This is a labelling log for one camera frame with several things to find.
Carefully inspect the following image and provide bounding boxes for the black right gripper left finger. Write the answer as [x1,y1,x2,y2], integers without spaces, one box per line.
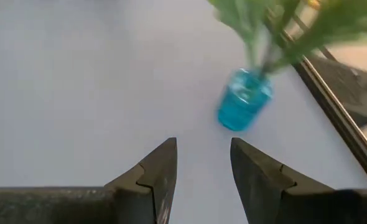
[0,137,179,224]

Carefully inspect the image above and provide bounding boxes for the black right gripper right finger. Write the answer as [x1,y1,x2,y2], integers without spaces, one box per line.
[230,137,367,224]

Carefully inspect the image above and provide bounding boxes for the blue glass vase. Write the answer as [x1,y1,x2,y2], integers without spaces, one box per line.
[216,67,274,133]

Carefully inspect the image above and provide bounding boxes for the black aluminium table frame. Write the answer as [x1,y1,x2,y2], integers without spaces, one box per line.
[279,12,367,189]

